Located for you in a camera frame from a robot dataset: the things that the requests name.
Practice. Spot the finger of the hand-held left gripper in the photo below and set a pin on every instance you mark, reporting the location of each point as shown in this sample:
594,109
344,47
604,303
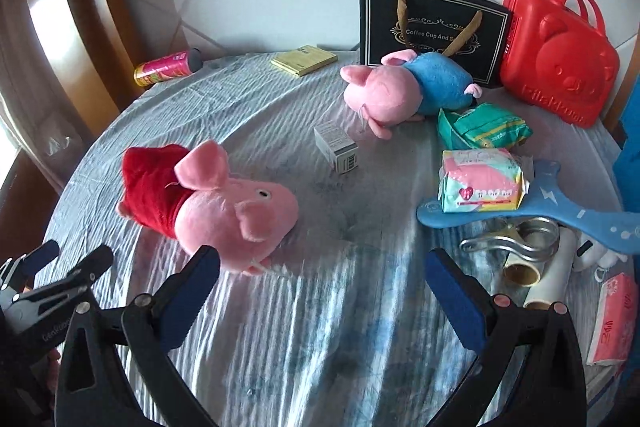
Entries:
40,257
80,272

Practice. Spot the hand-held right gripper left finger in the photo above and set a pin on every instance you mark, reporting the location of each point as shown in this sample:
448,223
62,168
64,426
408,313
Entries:
192,297

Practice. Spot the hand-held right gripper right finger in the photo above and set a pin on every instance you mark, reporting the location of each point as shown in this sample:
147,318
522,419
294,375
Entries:
457,302

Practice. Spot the pig plush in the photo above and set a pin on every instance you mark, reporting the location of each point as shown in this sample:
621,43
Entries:
390,94
225,217

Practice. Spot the white lint roller refill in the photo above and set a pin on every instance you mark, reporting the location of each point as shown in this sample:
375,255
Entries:
556,272

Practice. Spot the pink tissue packet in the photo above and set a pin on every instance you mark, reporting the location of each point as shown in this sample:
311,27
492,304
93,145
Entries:
610,322

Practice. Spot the small white box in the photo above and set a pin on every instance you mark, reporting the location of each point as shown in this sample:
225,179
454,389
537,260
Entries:
335,142

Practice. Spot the cloth covered desktop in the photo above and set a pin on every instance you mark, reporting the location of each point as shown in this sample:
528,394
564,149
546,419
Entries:
300,332

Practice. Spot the person's left hand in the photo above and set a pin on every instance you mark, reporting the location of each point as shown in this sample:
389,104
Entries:
54,369

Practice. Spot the metal clamp clip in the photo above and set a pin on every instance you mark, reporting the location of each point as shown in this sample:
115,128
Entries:
480,244

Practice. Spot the lint roller refill tan core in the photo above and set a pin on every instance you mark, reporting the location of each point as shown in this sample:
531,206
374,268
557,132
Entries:
524,273

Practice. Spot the pastel sanitary pad packet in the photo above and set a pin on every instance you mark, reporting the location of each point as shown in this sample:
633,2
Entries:
480,182

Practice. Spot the blue plastic hanger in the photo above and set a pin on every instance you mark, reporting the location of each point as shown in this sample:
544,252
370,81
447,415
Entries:
550,202

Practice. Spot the green diaper packet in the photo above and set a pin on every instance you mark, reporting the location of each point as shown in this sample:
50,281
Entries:
490,127

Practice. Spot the pig plush in blue shirt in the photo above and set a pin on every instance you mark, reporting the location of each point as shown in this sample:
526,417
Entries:
390,94

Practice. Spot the pink snack can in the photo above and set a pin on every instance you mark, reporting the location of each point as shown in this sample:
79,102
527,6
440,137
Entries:
165,67

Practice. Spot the red bear-face toy case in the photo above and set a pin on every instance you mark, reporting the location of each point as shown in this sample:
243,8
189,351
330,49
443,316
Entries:
560,72

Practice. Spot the yellow sticky note pad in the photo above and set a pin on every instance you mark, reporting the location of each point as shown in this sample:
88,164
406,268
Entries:
305,59

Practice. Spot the black gift bag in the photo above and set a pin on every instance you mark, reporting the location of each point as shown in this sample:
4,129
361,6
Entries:
380,22

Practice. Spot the wooden window frame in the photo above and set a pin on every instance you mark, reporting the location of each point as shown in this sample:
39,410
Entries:
95,7

